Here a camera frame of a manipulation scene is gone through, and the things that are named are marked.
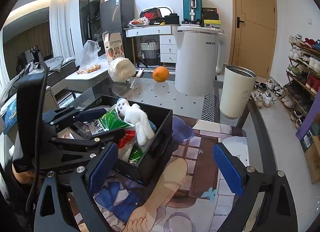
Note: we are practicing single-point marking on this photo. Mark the anime print desk mat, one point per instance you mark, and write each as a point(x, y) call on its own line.
point(191, 193)

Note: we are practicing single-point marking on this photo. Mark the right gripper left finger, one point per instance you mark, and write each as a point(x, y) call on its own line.
point(53, 212)

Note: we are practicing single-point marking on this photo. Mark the red black bag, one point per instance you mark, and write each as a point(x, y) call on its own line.
point(152, 14)

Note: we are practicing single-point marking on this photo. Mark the white desk with drawers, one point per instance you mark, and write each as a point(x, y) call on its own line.
point(163, 34)

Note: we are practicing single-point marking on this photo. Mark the shoe rack with shoes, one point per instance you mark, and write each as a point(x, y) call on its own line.
point(303, 76)

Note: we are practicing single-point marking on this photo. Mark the wooden door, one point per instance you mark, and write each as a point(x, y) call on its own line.
point(254, 32)

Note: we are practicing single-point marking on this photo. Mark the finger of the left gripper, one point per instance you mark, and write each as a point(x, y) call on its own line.
point(68, 115)
point(92, 140)

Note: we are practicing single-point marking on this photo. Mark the teal suitcase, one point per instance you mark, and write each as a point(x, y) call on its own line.
point(192, 12)

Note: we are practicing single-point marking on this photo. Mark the cream cylindrical cup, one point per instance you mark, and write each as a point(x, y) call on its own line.
point(237, 87)

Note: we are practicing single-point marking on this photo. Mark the white yarn bundle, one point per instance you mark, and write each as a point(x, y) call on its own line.
point(121, 69)

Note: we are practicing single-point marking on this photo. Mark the white cylindrical trash bin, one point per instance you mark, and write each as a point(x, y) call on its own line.
point(199, 58)

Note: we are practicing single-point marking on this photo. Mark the dark grey refrigerator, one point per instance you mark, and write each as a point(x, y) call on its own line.
point(115, 15)

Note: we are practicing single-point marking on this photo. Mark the white plush toy blue hat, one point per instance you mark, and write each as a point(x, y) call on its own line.
point(134, 115)

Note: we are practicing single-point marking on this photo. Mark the brown cardboard box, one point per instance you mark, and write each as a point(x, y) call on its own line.
point(310, 146)

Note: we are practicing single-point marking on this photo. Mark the woven basket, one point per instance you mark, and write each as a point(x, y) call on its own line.
point(150, 50)

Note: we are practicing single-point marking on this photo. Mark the grey side table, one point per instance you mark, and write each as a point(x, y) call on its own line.
point(80, 82)

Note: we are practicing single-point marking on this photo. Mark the red white packet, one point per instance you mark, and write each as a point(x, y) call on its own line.
point(126, 144)

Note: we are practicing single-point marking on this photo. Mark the clear plastic bag with snacks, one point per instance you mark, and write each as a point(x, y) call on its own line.
point(90, 61)

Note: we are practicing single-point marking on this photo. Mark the orange fruit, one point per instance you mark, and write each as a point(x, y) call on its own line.
point(160, 74)

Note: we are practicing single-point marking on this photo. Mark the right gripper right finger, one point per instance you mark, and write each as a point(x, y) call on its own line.
point(277, 211)

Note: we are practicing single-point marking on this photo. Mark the green white medicine bag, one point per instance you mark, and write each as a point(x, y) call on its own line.
point(109, 121)

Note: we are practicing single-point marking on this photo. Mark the orange print cardboard carton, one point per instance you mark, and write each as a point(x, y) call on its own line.
point(113, 46)

